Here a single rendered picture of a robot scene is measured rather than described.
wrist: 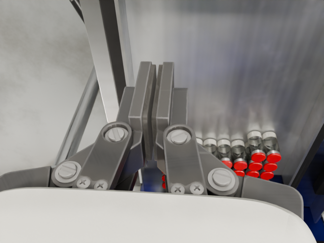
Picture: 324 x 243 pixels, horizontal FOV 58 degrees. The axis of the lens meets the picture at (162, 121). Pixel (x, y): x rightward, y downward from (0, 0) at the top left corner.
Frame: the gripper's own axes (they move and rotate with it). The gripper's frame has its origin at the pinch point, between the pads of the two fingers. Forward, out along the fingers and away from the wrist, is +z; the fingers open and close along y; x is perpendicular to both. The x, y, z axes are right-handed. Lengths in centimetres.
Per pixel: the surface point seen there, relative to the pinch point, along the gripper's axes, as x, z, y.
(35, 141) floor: -136, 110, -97
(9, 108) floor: -107, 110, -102
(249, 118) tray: -22.1, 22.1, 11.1
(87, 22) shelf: -7.0, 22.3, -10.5
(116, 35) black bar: -7.5, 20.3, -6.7
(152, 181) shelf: -40.8, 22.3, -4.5
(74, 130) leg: -54, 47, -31
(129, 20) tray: -6.6, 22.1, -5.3
